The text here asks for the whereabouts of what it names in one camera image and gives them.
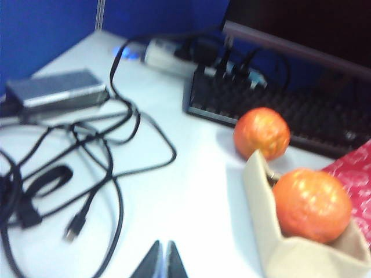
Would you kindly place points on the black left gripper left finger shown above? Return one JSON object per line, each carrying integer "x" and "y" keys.
{"x": 152, "y": 263}

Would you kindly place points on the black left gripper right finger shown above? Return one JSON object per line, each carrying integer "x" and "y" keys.
{"x": 174, "y": 263}

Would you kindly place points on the orange fruit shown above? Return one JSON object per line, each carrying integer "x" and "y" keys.
{"x": 261, "y": 133}
{"x": 313, "y": 205}

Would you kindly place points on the red trudi paper bag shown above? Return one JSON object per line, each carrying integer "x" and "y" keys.
{"x": 356, "y": 173}

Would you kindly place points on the beige fabric basket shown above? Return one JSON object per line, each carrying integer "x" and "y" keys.
{"x": 261, "y": 202}

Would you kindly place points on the black keyboard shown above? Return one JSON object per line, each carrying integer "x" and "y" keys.
{"x": 261, "y": 98}

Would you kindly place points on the grey power adapter brick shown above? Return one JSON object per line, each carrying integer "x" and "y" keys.
{"x": 52, "y": 89}

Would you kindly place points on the white power strip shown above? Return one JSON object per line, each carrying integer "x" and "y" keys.
{"x": 162, "y": 53}

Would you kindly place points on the small blue lit device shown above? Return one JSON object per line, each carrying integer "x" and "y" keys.
{"x": 127, "y": 53}

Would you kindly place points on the black plug adapter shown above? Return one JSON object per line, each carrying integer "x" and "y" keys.
{"x": 200, "y": 49}

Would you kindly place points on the blue office partition panel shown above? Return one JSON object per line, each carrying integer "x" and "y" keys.
{"x": 162, "y": 17}
{"x": 43, "y": 34}

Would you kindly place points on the black monitor silver bezel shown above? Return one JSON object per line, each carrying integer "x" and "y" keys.
{"x": 304, "y": 23}

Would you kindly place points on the grey partition post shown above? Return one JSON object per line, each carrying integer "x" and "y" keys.
{"x": 100, "y": 14}

